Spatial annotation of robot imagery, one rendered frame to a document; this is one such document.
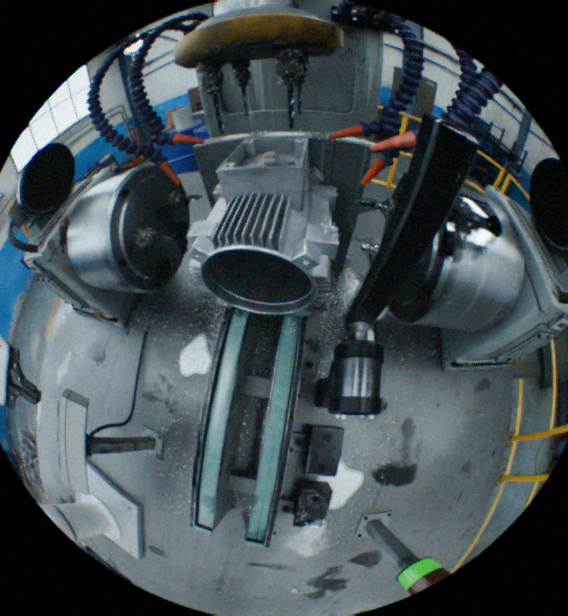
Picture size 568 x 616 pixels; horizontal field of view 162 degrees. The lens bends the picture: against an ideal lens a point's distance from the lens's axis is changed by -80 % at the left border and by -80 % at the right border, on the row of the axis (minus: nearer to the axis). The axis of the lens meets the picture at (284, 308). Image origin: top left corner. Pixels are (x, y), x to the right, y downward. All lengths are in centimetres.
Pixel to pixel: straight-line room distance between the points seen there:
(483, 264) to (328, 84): 39
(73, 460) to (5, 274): 539
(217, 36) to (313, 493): 59
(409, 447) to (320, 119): 71
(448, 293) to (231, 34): 33
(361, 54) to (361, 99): 11
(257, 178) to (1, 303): 569
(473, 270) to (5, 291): 589
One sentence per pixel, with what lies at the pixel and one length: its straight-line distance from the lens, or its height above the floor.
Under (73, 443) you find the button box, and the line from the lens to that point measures 38.
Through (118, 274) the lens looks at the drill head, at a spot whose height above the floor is 106.
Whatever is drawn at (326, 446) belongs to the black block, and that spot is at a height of 86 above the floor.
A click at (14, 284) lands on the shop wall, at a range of 572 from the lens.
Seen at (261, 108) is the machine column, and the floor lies 118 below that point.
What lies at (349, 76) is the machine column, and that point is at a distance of 47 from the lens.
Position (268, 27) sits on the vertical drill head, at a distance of 21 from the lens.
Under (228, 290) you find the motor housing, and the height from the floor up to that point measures 97.
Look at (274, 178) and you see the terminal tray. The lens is 26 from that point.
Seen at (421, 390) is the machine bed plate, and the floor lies 80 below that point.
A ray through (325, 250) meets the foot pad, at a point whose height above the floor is 106.
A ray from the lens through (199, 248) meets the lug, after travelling 25.
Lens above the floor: 125
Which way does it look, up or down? 63 degrees down
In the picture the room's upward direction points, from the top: 5 degrees counter-clockwise
